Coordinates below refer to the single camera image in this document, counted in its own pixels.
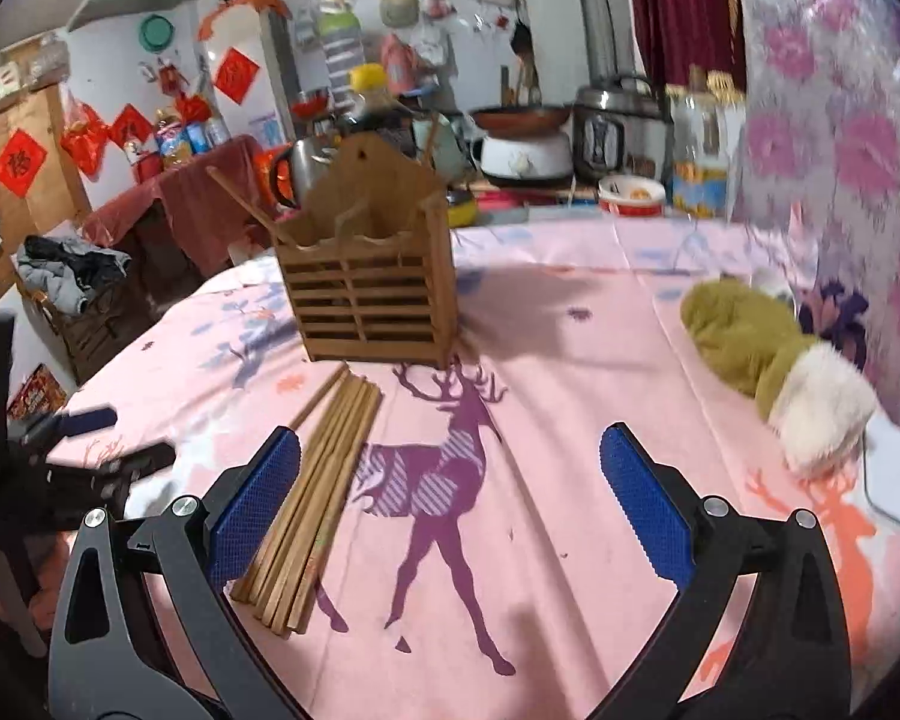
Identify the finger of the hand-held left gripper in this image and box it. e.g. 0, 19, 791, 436
45, 441, 177, 522
11, 406, 118, 458

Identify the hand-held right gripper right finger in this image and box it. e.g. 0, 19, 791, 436
592, 422, 852, 720

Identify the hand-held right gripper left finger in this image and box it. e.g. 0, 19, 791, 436
49, 426, 302, 720

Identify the pile of wooden chopsticks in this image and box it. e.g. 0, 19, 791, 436
229, 361, 383, 638

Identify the wooden utensil holder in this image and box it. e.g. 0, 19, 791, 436
272, 131, 458, 370

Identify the red printed box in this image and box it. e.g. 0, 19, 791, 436
7, 364, 68, 421

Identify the dark wooden cabinet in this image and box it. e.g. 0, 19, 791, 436
45, 277, 166, 383

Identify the pile of grey clothes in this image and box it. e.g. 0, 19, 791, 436
15, 235, 132, 314

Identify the green knitted glove white cuff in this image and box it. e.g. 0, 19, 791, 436
679, 277, 877, 477

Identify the wooden door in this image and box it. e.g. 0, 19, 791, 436
0, 37, 95, 308

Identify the red cloth covered table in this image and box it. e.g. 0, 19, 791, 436
82, 136, 278, 278

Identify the red diamond paper poster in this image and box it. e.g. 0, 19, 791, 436
215, 47, 267, 104
0, 127, 48, 198
109, 105, 151, 151

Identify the yellow cooking oil bottle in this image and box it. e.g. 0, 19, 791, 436
154, 109, 196, 170

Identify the red white bowl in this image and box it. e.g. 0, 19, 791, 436
598, 174, 667, 217

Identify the stainless steel kettle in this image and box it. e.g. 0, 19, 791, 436
268, 136, 342, 215

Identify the clear plastic oil bottle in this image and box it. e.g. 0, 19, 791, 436
671, 86, 728, 218

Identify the silver black pressure cooker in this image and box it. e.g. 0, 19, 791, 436
574, 75, 672, 185

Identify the floral plastic sheet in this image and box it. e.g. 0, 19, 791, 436
727, 0, 900, 466

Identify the green round plate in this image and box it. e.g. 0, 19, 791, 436
139, 13, 177, 52

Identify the white refrigerator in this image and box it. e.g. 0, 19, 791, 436
195, 7, 301, 143

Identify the teal rice cooker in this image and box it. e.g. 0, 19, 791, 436
411, 112, 472, 181

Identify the dark frying pan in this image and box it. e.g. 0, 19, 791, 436
469, 103, 573, 132

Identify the soy sauce bottle yellow cap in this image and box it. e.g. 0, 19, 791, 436
341, 64, 413, 137

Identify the striped container green lid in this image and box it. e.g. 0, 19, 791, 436
316, 4, 366, 110

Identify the dark red curtain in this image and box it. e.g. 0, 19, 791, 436
619, 0, 747, 91

